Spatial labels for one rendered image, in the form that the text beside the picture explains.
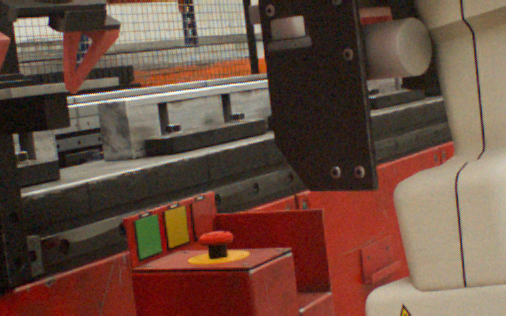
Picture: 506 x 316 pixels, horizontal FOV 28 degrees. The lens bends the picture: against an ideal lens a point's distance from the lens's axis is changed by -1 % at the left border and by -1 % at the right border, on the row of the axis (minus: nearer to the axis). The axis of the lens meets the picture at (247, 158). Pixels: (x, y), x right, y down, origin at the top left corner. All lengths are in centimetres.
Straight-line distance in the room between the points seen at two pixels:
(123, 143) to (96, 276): 34
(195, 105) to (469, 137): 104
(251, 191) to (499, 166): 98
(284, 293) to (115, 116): 57
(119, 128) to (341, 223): 54
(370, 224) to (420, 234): 131
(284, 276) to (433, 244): 42
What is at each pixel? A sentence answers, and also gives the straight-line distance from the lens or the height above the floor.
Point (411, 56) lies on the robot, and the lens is 79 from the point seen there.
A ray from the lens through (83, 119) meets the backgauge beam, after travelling 196.
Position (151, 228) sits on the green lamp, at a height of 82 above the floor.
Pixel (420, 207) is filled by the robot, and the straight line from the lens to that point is 80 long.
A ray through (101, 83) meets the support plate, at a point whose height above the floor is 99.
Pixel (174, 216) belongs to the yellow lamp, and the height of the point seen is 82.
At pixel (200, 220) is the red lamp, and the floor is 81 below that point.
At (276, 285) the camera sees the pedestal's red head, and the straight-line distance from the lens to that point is 117.
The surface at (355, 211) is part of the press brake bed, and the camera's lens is 205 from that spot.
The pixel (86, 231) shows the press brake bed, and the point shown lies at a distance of 137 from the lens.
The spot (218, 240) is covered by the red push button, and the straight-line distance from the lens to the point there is 118.
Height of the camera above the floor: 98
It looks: 4 degrees down
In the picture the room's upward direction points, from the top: 7 degrees counter-clockwise
